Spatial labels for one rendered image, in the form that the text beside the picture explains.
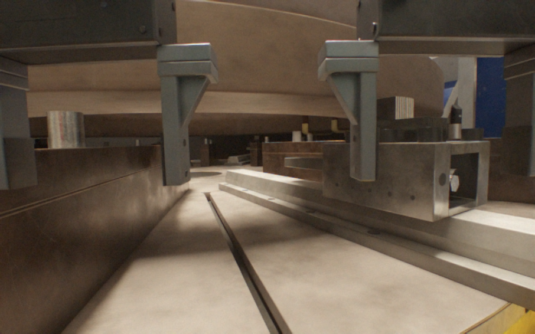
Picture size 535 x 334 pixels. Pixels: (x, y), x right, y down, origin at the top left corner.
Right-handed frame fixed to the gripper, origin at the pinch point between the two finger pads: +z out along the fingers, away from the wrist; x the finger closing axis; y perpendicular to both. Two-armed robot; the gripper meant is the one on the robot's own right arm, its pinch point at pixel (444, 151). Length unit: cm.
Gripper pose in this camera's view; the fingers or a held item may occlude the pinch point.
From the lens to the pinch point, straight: 25.5
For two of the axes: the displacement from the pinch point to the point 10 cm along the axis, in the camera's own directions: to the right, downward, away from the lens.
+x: 10.0, -0.2, 0.1
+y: 0.1, 0.9, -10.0
